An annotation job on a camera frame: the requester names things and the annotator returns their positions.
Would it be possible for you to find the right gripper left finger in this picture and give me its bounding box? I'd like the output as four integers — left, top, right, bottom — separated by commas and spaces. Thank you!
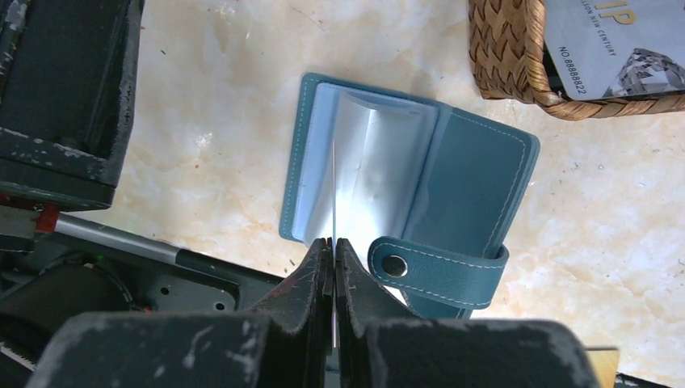
28, 238, 333, 387

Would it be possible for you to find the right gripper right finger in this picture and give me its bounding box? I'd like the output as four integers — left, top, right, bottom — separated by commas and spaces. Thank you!
334, 238, 599, 387

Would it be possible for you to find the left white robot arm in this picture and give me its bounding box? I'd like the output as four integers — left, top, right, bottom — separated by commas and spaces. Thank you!
1, 1, 279, 387

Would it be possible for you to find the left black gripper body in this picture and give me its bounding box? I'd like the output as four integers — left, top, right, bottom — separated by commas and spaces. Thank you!
1, 1, 144, 211

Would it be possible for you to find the white blue card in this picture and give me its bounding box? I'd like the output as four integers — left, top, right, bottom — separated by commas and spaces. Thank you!
544, 0, 684, 101

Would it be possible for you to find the gold credit card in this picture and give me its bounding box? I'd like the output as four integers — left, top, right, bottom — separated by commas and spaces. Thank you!
586, 348, 620, 388

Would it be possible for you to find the blue leather card holder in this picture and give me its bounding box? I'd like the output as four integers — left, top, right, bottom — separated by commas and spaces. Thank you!
279, 73, 540, 318

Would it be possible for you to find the woven wicker tray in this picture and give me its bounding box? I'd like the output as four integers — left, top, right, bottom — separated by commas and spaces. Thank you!
468, 0, 684, 120

